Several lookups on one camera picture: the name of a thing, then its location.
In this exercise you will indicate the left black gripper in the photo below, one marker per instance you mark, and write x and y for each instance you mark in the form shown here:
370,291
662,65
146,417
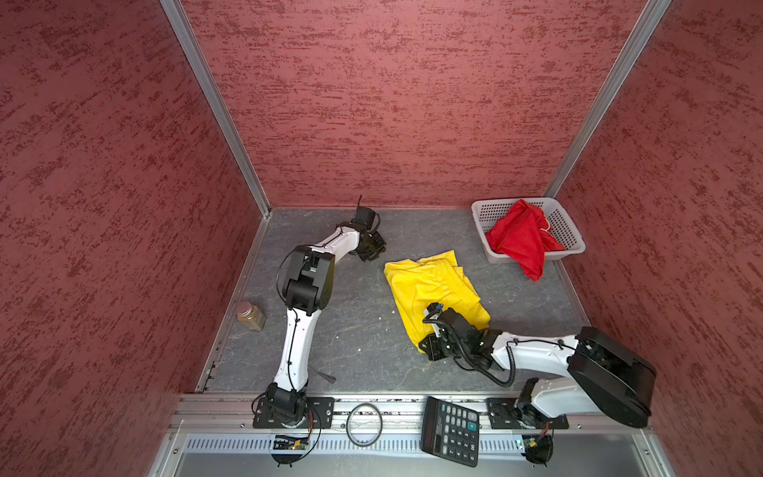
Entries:
379,247

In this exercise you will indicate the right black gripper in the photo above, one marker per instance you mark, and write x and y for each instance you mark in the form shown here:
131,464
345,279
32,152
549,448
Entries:
432,352

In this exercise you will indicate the yellow shorts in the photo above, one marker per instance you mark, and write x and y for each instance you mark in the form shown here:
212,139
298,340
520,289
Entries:
415,284

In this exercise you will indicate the red shorts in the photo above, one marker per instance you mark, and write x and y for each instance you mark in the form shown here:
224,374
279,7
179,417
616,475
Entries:
524,235

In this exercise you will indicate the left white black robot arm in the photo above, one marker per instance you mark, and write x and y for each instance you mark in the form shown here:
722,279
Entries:
306,290

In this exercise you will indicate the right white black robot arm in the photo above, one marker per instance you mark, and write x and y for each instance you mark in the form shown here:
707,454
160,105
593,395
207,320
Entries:
580,374

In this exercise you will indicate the black calculator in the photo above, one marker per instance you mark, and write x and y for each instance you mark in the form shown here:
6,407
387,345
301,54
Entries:
450,432

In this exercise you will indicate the white plastic basket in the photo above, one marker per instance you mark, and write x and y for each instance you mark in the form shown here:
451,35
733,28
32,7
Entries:
486,213

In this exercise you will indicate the metal spoon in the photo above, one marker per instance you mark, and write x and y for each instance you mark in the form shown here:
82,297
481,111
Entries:
330,379

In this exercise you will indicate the small brown glass jar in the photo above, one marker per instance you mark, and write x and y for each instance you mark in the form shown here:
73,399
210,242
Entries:
250,316

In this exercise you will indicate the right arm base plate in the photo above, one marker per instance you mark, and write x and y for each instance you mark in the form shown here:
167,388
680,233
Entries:
501,412

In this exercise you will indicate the right circuit board with wires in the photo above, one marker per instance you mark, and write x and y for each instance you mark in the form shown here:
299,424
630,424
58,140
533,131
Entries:
539,448

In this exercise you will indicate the circuit board with wires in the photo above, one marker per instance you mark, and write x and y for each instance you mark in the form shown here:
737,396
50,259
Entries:
539,448
288,450

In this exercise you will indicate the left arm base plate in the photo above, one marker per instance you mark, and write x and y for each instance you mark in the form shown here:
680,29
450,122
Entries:
266,416

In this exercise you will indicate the left circuit board with wires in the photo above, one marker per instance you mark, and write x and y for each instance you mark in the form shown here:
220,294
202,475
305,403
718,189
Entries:
288,450

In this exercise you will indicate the aluminium front frame rail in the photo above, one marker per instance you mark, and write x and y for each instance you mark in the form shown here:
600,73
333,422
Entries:
378,434

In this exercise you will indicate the left aluminium corner post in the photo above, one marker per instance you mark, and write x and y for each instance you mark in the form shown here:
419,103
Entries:
187,39

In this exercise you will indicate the aluminium corner post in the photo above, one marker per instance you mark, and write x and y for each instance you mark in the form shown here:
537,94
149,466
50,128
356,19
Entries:
641,33
187,39

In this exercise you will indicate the right aluminium corner post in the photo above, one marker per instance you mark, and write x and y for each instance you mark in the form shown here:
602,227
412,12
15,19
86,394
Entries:
641,33

